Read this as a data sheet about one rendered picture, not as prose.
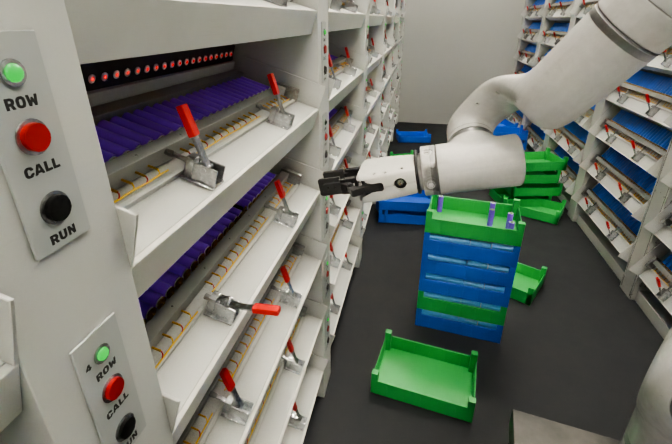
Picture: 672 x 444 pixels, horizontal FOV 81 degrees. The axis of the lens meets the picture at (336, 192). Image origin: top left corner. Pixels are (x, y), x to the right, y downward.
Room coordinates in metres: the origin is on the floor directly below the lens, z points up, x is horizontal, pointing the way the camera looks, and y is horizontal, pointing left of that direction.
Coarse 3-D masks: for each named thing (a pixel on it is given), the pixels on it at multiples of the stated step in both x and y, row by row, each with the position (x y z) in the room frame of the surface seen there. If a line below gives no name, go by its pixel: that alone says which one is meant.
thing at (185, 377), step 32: (288, 160) 0.86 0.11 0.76; (288, 192) 0.80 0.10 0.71; (256, 224) 0.64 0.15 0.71; (256, 256) 0.55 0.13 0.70; (224, 288) 0.46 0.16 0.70; (256, 288) 0.48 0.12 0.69; (160, 352) 0.34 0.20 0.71; (192, 352) 0.35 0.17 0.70; (224, 352) 0.37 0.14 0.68; (160, 384) 0.30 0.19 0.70; (192, 384) 0.31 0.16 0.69
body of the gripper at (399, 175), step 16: (368, 160) 0.68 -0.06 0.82; (384, 160) 0.65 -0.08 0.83; (400, 160) 0.63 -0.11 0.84; (416, 160) 0.61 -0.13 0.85; (368, 176) 0.60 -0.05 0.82; (384, 176) 0.59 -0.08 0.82; (400, 176) 0.59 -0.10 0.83; (416, 176) 0.59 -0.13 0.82; (384, 192) 0.59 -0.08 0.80; (400, 192) 0.59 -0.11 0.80; (416, 192) 0.59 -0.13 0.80
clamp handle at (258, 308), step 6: (228, 300) 0.41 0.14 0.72; (228, 306) 0.41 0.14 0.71; (234, 306) 0.41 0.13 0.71; (240, 306) 0.41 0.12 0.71; (246, 306) 0.41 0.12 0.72; (252, 306) 0.41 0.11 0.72; (258, 306) 0.41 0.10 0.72; (264, 306) 0.41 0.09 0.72; (270, 306) 0.41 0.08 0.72; (276, 306) 0.41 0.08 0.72; (252, 312) 0.40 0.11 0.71; (258, 312) 0.40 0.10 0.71; (264, 312) 0.40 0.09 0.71; (270, 312) 0.40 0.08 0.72; (276, 312) 0.40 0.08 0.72
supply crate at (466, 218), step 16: (432, 208) 1.33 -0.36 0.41; (448, 208) 1.33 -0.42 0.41; (464, 208) 1.31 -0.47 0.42; (480, 208) 1.29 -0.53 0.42; (496, 208) 1.28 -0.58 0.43; (512, 208) 1.25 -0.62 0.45; (432, 224) 1.16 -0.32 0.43; (448, 224) 1.14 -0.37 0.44; (464, 224) 1.12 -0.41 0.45; (480, 224) 1.21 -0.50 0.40; (496, 224) 1.21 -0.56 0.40; (480, 240) 1.11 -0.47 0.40; (496, 240) 1.09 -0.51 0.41; (512, 240) 1.08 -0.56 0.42
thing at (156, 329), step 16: (272, 192) 0.73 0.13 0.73; (256, 208) 0.66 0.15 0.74; (240, 224) 0.59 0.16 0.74; (224, 240) 0.54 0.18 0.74; (208, 256) 0.49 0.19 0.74; (224, 256) 0.52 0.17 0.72; (192, 272) 0.45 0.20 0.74; (208, 272) 0.46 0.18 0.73; (192, 288) 0.42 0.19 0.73; (176, 304) 0.39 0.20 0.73; (160, 320) 0.36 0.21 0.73; (160, 336) 0.35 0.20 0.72
